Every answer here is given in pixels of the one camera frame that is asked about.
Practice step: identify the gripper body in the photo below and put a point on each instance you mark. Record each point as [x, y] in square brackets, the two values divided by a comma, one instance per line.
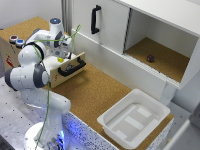
[66, 45]

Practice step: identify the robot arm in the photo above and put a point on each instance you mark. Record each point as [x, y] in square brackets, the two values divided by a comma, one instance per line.
[28, 78]

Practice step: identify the yellow block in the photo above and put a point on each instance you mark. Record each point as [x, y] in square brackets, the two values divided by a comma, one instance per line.
[60, 60]

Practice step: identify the wooden drawer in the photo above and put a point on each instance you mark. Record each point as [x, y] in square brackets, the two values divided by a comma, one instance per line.
[55, 78]

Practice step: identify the blue button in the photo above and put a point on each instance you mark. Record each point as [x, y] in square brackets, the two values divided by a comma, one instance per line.
[20, 42]

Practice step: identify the wooden drawer box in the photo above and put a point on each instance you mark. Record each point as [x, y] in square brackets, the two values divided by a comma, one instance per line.
[23, 28]

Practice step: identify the white cabinet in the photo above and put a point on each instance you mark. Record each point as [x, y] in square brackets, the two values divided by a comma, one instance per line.
[110, 58]

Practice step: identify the white sliding door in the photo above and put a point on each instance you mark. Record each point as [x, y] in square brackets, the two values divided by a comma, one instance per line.
[111, 23]

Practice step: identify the red button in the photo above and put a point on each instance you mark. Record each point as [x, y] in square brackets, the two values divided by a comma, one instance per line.
[13, 38]

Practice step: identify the white plastic box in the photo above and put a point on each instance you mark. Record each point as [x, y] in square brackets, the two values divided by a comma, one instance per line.
[133, 120]

